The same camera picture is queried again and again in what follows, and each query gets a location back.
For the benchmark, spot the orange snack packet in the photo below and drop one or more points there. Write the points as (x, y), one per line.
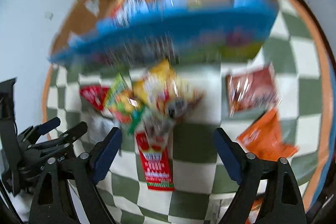
(264, 138)

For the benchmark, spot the panda snack packet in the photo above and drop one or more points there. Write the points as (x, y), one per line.
(177, 98)

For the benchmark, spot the red triangular chocolate packet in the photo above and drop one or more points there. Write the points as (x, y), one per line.
(95, 95)

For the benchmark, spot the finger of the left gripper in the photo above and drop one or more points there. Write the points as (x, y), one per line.
(33, 133)
(70, 136)

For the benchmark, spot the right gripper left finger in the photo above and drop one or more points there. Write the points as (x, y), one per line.
(52, 201)

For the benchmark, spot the red long snack packet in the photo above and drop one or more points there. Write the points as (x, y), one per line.
(155, 164)

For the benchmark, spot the white wipes packet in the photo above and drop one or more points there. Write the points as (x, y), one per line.
(99, 127)

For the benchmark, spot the blue milk cardboard box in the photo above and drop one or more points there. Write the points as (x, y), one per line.
(131, 33)

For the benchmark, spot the yellow snack packet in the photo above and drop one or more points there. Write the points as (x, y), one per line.
(152, 81)

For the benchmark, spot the dark red snack packet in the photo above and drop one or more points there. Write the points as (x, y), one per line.
(252, 89)

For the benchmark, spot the green bubble gum candy bag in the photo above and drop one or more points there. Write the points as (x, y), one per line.
(123, 105)

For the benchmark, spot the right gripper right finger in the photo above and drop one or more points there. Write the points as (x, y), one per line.
(282, 201)

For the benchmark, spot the green white checkered cloth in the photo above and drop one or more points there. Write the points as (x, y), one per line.
(200, 179)

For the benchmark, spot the white cow milk candy packet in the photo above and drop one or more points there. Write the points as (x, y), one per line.
(156, 125)

